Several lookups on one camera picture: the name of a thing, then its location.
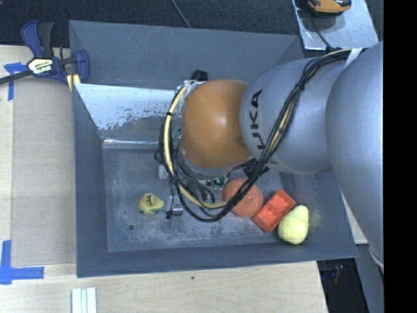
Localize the small yellow toy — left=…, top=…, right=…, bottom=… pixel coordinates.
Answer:
left=139, top=192, right=165, bottom=216

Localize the orange ball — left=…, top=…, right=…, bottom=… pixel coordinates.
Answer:
left=222, top=177, right=264, bottom=218

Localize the red-orange toy block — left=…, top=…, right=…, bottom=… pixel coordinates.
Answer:
left=252, top=188, right=297, bottom=233

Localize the yellow toy lemon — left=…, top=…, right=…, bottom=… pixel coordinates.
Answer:
left=277, top=204, right=309, bottom=245

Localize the grey metal bin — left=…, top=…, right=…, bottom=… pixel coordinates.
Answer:
left=68, top=20, right=360, bottom=278

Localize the pale wood board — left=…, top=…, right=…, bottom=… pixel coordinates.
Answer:
left=10, top=76, right=78, bottom=267

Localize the black cylinder on white bracket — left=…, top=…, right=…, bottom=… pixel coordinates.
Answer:
left=177, top=69, right=209, bottom=89

